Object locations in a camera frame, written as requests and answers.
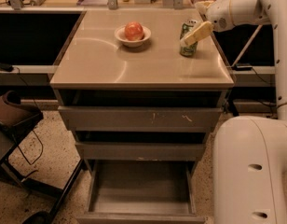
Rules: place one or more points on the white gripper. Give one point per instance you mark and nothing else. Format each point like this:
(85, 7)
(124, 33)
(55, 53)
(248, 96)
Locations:
(218, 16)

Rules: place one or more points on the green soda can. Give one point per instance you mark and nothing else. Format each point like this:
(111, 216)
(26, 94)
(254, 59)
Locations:
(187, 47)

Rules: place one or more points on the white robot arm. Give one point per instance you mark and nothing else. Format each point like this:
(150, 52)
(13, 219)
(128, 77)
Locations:
(250, 153)

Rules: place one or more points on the grey drawer cabinet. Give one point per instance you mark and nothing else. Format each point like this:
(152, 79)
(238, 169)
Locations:
(95, 60)

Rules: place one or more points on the grey top drawer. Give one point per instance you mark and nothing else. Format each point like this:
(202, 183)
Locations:
(140, 111)

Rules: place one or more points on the grey drawer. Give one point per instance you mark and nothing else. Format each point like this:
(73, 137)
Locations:
(141, 146)
(140, 111)
(140, 192)

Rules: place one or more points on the grey middle drawer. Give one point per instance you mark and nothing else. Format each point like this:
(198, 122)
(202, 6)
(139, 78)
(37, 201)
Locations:
(141, 146)

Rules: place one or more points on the grey bottom drawer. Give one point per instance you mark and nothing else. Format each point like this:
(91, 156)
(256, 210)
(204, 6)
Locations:
(140, 192)

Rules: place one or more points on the red apple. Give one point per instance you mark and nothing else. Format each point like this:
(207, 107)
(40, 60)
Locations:
(134, 31)

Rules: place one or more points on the white ceramic bowl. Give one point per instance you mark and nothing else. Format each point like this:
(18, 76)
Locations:
(120, 36)

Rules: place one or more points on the brown padded chair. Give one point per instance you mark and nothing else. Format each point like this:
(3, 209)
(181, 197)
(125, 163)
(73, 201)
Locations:
(16, 121)

